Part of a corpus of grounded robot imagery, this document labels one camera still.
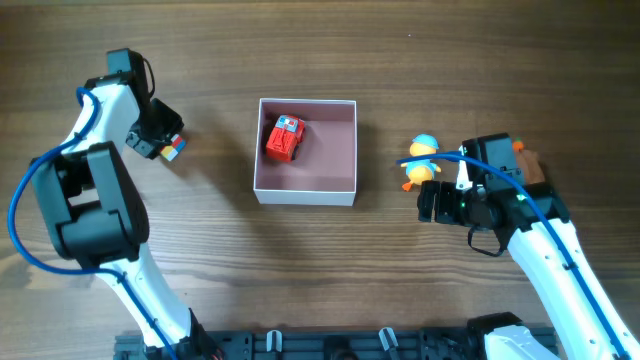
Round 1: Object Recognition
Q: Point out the colourful puzzle cube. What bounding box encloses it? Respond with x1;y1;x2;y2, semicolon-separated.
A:
160;134;186;162

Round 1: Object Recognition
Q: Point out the yellow duck toy blue hat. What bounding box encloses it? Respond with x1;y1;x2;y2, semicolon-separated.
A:
402;134;442;192

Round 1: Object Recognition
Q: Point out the white box pink interior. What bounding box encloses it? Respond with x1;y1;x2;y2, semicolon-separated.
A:
253;98;358;206

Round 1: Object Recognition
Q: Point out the red toy fire truck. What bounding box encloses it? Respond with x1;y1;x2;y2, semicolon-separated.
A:
265;115;306;163

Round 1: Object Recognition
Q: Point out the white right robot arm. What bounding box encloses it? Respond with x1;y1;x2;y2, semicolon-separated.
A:
417;179;639;359

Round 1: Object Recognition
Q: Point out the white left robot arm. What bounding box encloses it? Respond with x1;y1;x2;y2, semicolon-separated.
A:
29;76;213;359

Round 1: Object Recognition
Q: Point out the brown toy with orange top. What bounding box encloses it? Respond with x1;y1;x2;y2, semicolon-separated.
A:
512;138;546;184

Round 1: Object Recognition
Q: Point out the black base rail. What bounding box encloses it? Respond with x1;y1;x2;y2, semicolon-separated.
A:
113;327;559;360

